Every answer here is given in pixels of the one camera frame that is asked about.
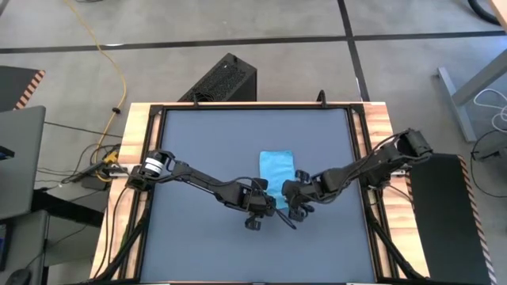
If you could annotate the large black striped-edge mat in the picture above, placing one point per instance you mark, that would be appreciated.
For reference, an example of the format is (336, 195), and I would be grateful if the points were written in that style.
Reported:
(443, 221)

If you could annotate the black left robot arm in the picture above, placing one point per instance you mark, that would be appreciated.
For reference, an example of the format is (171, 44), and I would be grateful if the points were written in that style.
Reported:
(190, 174)

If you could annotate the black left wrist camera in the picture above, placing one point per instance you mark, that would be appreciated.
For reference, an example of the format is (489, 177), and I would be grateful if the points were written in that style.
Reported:
(253, 223)

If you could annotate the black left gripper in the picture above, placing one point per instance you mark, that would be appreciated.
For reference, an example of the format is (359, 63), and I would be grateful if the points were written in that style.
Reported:
(255, 202)

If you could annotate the black aluminium table frame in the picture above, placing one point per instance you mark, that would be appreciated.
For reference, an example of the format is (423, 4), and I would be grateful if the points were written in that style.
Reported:
(257, 106)

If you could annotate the grey metal desk leg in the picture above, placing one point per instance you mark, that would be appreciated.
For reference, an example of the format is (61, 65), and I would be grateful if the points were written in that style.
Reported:
(455, 103)

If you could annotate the grey laptop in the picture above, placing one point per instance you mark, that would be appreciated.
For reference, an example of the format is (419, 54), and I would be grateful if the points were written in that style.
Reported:
(20, 158)

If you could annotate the light blue microfiber towel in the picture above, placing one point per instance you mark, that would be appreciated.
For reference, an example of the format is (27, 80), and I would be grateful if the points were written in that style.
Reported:
(275, 170)

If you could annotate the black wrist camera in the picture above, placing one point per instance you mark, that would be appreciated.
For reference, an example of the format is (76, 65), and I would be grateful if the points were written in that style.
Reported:
(253, 223)
(302, 175)

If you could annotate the wooden desk top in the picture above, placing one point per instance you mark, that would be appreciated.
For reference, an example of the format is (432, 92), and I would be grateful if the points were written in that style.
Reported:
(500, 10)

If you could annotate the small black striped-edge mat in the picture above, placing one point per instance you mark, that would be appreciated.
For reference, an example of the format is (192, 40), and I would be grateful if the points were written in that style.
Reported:
(16, 85)

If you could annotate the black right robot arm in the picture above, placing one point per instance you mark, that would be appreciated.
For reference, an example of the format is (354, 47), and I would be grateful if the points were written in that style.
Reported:
(376, 162)

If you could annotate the black power strip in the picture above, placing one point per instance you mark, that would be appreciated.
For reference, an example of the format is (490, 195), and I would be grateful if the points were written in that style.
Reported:
(93, 170)

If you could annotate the black computer mouse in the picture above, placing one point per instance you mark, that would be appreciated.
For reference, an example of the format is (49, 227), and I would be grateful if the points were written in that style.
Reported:
(19, 278)

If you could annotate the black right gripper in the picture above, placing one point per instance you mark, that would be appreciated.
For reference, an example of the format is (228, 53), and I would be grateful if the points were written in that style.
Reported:
(303, 194)

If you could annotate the black computer tower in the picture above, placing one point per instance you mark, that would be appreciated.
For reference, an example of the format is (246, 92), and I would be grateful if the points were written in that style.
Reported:
(226, 79)

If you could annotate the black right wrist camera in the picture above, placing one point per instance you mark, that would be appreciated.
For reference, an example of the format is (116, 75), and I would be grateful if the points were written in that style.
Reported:
(302, 175)

